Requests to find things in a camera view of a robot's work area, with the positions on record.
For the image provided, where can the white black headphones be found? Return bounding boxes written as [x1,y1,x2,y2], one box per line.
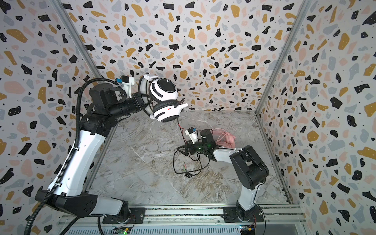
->
[138,74,188,122]

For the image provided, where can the pink headphones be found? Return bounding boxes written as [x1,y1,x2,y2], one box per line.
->
[212,128,236,148]

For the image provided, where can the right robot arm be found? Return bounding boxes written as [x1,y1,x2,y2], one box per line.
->
[176,127,269,222]

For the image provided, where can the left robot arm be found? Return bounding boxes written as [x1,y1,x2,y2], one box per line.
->
[35,83,147,222]

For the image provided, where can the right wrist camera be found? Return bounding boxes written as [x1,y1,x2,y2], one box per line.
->
[185,127,198,144]

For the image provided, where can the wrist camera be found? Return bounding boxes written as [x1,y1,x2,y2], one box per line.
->
[185,127,198,144]
[116,75,135,99]

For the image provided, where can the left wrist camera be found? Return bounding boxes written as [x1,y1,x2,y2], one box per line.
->
[116,75,135,99]

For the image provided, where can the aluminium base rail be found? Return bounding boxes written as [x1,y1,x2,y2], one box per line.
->
[67,203,310,235]

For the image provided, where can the left aluminium corner post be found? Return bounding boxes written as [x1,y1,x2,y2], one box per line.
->
[50,1,105,83]

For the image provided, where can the aluminium corner post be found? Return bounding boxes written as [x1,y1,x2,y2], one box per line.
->
[255,0,312,116]
[50,1,105,83]

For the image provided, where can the right aluminium corner post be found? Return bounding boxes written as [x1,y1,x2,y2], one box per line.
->
[255,0,312,116]

